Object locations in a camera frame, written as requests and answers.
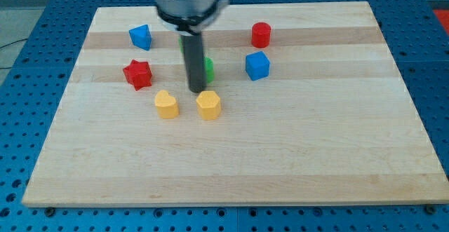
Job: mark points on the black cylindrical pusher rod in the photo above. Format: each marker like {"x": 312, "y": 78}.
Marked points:
{"x": 193, "y": 54}

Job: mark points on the green circle block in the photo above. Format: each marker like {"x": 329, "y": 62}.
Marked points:
{"x": 209, "y": 66}

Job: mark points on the green block behind rod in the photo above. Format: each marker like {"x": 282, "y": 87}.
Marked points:
{"x": 180, "y": 44}

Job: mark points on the blue triangle block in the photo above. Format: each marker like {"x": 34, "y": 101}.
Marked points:
{"x": 141, "y": 37}

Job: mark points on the red star block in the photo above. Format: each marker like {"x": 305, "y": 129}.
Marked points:
{"x": 138, "y": 74}

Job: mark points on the yellow hexagon block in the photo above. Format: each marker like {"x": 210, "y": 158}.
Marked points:
{"x": 208, "y": 105}

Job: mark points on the yellow heart block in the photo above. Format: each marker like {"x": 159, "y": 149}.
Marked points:
{"x": 166, "y": 105}

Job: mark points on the blue cube block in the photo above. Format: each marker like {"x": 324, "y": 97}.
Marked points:
{"x": 257, "y": 65}

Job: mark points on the red cylinder block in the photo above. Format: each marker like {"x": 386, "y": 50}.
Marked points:
{"x": 261, "y": 34}

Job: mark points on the light wooden board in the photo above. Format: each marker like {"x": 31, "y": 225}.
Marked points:
{"x": 332, "y": 124}

